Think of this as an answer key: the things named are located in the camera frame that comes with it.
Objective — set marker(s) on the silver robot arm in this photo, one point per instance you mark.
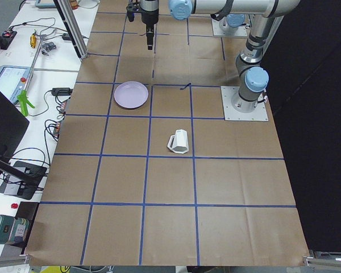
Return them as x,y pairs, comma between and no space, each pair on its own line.
253,79
232,22

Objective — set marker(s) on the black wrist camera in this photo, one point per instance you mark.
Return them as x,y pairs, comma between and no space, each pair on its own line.
132,8

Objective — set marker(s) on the teach pendant tablet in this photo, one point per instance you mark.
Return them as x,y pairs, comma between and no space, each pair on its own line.
12,81

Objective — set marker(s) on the black monitor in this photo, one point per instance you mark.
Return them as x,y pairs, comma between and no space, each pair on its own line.
13,126

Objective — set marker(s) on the yellow tool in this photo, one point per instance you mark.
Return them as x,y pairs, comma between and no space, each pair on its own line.
33,40

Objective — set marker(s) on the lilac plate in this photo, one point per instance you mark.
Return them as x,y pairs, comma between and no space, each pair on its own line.
131,94

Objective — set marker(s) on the green handled reacher tool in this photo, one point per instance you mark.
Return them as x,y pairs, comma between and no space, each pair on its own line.
22,96

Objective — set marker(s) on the aluminium frame post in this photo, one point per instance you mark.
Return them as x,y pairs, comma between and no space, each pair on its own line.
67,16

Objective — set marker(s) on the brown paper table cover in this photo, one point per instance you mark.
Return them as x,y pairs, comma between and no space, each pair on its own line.
148,172

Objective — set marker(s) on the green box device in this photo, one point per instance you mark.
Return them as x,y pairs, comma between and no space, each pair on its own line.
13,229

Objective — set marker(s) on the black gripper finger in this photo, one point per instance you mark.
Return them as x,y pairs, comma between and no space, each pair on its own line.
150,37

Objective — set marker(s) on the black power strip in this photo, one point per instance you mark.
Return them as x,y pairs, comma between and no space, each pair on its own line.
6,38

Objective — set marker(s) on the black monitor stand base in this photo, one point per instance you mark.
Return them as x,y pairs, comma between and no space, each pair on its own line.
22,179

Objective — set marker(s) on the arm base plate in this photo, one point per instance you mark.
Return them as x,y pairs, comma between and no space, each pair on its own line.
217,32
237,109

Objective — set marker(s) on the black power adapter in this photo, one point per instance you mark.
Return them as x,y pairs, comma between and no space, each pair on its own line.
61,91

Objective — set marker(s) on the white faceted cup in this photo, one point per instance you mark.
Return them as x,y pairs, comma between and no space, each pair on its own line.
178,142

